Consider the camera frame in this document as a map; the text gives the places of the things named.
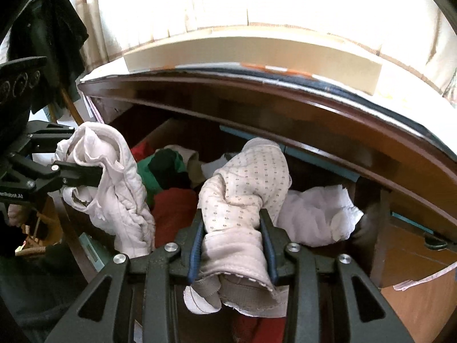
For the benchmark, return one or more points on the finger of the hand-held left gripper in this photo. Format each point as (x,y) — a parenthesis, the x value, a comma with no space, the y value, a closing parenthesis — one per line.
(78,175)
(50,134)

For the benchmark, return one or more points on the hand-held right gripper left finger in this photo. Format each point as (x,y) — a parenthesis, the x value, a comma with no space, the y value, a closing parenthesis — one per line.
(194,257)

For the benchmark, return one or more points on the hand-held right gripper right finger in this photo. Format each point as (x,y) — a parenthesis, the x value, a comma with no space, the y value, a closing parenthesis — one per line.
(271,257)

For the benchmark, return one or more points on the plain white underwear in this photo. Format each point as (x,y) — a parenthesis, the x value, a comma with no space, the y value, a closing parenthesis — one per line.
(121,185)

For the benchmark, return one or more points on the red underwear grey waistband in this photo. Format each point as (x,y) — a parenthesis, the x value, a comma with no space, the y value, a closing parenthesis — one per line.
(175,214)

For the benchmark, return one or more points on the pale pink underwear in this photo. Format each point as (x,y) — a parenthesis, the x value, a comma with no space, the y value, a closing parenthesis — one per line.
(314,214)

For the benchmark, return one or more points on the green black underwear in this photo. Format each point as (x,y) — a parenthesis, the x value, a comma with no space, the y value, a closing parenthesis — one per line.
(146,177)

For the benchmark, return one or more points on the dotted white underwear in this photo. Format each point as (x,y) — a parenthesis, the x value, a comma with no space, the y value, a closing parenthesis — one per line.
(246,175)

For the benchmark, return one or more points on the beige underwear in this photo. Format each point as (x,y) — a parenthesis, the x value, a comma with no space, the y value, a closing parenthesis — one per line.
(192,164)

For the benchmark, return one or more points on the cardboard tray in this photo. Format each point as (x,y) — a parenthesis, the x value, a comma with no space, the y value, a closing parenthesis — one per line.
(250,51)

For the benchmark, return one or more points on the coat stand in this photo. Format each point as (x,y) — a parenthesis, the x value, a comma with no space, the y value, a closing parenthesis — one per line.
(69,105)

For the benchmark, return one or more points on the pink printed cloth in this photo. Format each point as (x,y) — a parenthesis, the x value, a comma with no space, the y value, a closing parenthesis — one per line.
(92,109)

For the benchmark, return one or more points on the black coat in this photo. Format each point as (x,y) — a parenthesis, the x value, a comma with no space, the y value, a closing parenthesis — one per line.
(53,35)

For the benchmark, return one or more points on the wicker basket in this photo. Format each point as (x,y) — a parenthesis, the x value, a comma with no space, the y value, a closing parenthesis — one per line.
(32,248)

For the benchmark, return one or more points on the orange cream curtain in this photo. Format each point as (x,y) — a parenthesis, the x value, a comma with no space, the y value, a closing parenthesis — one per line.
(117,14)

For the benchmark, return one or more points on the person's dark clothing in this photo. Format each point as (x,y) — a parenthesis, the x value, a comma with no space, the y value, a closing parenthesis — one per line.
(32,300)

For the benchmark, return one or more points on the pink cloth strip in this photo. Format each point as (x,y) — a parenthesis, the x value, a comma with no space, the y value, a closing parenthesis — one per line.
(403,286)

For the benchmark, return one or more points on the dark wooden desk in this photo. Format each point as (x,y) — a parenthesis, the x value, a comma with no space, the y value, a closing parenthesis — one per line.
(321,114)

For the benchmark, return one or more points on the pale blue metal bracket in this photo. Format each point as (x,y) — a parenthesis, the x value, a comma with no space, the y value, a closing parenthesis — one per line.
(91,253)

